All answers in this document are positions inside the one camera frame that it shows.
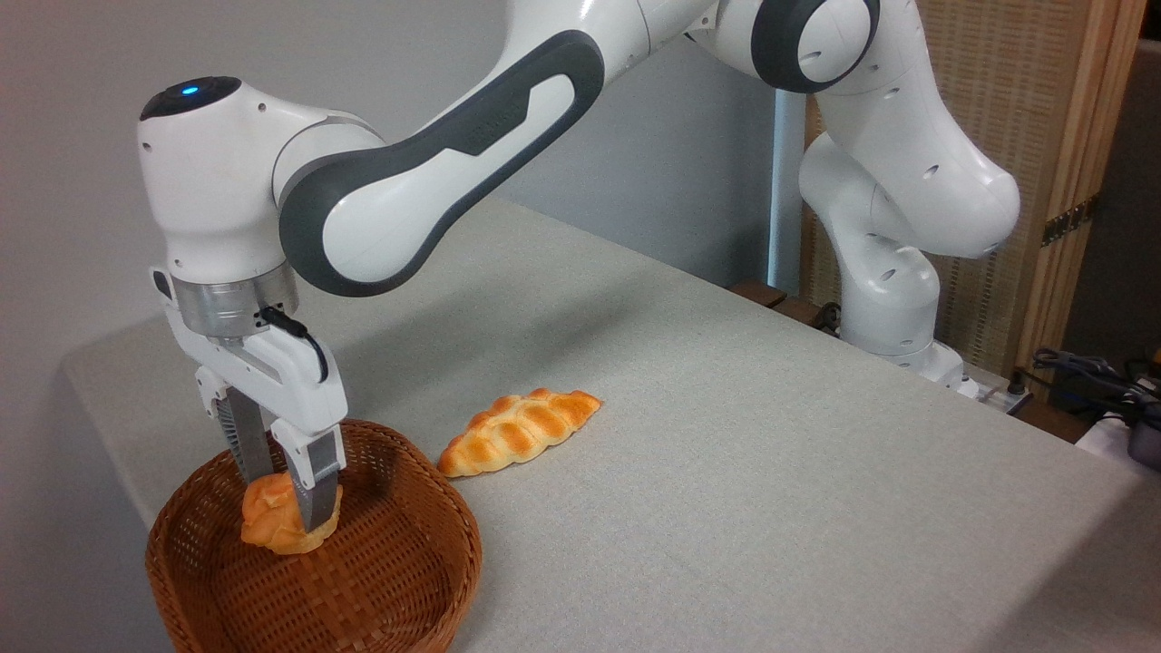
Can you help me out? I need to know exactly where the brown woven wicker basket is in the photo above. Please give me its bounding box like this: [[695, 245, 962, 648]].
[[145, 418, 483, 653]]

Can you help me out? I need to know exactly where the long braided bread loaf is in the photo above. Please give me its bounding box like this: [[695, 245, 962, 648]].
[[437, 388, 604, 479]]

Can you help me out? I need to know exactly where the white vertical pole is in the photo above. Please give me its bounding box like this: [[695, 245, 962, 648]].
[[768, 86, 808, 297]]

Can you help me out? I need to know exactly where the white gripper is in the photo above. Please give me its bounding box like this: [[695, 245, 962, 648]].
[[151, 268, 350, 534]]

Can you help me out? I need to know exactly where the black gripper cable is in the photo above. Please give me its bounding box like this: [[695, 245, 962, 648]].
[[259, 307, 330, 385]]

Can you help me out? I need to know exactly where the round knotted bread roll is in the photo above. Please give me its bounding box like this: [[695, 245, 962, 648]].
[[239, 471, 345, 556]]

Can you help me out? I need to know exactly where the bundle of black cables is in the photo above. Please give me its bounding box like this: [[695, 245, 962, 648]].
[[1009, 347, 1161, 429]]

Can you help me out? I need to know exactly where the dark brown wooden ledge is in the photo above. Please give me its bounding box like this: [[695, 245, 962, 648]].
[[729, 279, 846, 338]]

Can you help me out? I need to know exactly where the white power strip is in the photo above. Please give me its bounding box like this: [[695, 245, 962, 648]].
[[957, 363, 1035, 416]]

